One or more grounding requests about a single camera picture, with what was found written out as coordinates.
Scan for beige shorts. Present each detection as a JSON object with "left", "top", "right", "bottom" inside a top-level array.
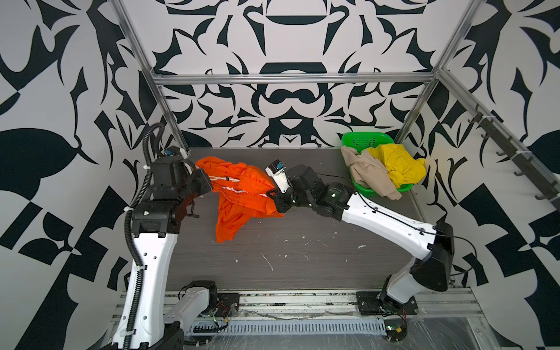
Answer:
[{"left": 341, "top": 146, "right": 402, "bottom": 201}]

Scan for green plastic basket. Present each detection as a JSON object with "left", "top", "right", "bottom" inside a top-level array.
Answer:
[{"left": 341, "top": 132, "right": 395, "bottom": 197}]

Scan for orange shorts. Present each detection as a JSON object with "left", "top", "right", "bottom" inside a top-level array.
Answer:
[{"left": 195, "top": 157, "right": 284, "bottom": 243}]

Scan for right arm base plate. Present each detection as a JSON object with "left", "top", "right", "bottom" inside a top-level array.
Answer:
[{"left": 355, "top": 291, "right": 417, "bottom": 316}]

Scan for yellow shorts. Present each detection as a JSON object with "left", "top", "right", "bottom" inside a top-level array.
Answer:
[{"left": 364, "top": 144, "right": 427, "bottom": 188}]

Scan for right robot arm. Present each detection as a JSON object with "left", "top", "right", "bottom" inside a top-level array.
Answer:
[{"left": 265, "top": 160, "right": 454, "bottom": 315}]

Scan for white cable duct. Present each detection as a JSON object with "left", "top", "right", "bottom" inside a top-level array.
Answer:
[{"left": 188, "top": 319, "right": 386, "bottom": 336}]

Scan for left aluminium frame post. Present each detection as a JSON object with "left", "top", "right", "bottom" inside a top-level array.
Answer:
[{"left": 109, "top": 0, "right": 190, "bottom": 158}]

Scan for aluminium frame post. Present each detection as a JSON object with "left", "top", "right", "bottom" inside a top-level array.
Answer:
[
  {"left": 395, "top": 0, "right": 486, "bottom": 144},
  {"left": 109, "top": 0, "right": 190, "bottom": 158}
]

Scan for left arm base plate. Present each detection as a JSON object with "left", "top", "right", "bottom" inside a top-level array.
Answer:
[{"left": 211, "top": 293, "right": 241, "bottom": 318}]

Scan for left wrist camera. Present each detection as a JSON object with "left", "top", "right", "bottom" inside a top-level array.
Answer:
[{"left": 163, "top": 146, "right": 189, "bottom": 159}]

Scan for black wall hook rack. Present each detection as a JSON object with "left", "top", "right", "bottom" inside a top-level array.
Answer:
[{"left": 469, "top": 104, "right": 559, "bottom": 211}]

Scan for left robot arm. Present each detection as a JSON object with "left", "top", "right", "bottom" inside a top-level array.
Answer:
[{"left": 105, "top": 147, "right": 217, "bottom": 349}]

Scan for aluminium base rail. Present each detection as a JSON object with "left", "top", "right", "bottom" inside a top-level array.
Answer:
[{"left": 113, "top": 288, "right": 482, "bottom": 319}]

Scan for right aluminium frame post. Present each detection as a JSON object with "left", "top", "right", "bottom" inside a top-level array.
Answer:
[{"left": 395, "top": 0, "right": 486, "bottom": 144}]

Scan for aluminium frame crossbar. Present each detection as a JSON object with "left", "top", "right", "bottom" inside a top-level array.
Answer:
[{"left": 152, "top": 72, "right": 434, "bottom": 85}]

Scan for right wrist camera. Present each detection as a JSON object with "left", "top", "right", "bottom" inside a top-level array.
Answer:
[{"left": 265, "top": 160, "right": 290, "bottom": 193}]

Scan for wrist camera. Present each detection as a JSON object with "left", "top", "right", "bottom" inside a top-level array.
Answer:
[
  {"left": 265, "top": 160, "right": 290, "bottom": 193},
  {"left": 163, "top": 146, "right": 189, "bottom": 159}
]

